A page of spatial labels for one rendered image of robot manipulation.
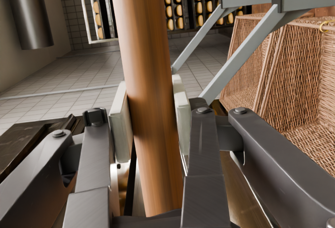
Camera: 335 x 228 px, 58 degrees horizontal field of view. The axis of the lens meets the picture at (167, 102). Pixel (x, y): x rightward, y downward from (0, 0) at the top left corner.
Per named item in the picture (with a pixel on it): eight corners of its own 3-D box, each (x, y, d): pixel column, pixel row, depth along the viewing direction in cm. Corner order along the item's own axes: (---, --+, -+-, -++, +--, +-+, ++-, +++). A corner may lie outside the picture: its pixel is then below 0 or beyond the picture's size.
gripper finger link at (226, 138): (194, 130, 15) (256, 123, 15) (185, 98, 19) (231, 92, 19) (197, 157, 15) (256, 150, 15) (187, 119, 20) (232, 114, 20)
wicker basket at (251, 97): (312, 131, 126) (247, 139, 126) (264, 96, 180) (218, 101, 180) (316, 10, 112) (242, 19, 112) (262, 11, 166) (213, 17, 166)
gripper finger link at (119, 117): (130, 162, 17) (116, 164, 17) (135, 116, 23) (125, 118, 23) (121, 113, 16) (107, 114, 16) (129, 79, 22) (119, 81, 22)
